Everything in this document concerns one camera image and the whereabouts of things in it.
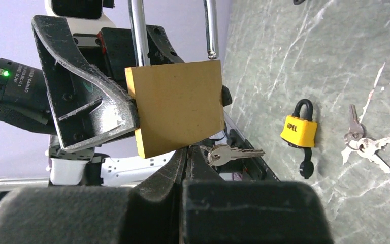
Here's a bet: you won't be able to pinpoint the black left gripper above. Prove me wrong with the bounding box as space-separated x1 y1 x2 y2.
31 15 184 153

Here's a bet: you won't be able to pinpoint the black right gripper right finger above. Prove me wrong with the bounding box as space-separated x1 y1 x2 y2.
181 146 334 243

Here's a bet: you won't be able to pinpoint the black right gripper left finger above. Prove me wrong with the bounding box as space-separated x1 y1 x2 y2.
0 148 188 243

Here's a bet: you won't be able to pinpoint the small silver keys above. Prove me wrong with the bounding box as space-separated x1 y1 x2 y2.
200 144 265 166

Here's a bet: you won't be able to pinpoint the large brass padlock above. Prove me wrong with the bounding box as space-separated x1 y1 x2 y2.
125 1 224 159

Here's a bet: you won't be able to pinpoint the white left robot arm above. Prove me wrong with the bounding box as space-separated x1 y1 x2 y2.
0 1 232 187

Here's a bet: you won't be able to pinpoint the silver key pair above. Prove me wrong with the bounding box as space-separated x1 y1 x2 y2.
344 104 390 174

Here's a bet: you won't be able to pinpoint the yellow black padlock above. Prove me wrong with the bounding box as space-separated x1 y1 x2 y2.
280 99 317 179

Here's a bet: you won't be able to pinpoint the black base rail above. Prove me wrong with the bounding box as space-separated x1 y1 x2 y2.
214 113 280 182

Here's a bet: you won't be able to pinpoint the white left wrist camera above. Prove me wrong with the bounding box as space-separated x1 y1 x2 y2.
44 0 116 35

